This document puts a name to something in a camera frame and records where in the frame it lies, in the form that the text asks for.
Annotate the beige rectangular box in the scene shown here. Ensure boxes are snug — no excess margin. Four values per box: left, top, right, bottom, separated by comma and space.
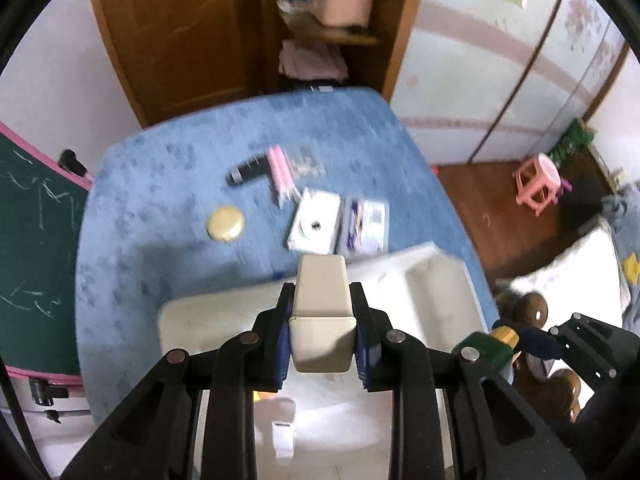
288, 255, 357, 374

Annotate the pink plastic stool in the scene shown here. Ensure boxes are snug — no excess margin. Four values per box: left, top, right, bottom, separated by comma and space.
512, 153, 573, 217

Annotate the white plastic tray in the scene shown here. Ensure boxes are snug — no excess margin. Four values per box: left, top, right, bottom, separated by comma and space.
158, 243, 487, 479

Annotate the clear box blue label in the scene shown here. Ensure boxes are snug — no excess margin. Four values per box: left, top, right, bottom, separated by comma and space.
335, 196, 390, 261

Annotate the round gold tin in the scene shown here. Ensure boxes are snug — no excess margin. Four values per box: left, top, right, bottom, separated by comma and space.
206, 205, 245, 242

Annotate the blue fluffy table cloth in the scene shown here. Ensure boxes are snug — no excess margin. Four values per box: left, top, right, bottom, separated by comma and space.
75, 88, 498, 422

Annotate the clear plastic box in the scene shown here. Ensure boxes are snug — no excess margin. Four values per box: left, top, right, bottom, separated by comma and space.
284, 145, 326, 180

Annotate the folded pink cloth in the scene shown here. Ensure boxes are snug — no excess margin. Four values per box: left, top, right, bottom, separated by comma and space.
279, 39, 348, 82

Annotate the wooden corner shelf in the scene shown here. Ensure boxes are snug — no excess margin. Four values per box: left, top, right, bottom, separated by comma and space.
276, 0, 382, 47

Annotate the brown wooden door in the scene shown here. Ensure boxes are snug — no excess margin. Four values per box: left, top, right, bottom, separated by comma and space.
91, 0, 278, 127

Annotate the green chalkboard pink frame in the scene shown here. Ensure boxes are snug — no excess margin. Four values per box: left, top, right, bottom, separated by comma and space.
0, 126, 90, 382

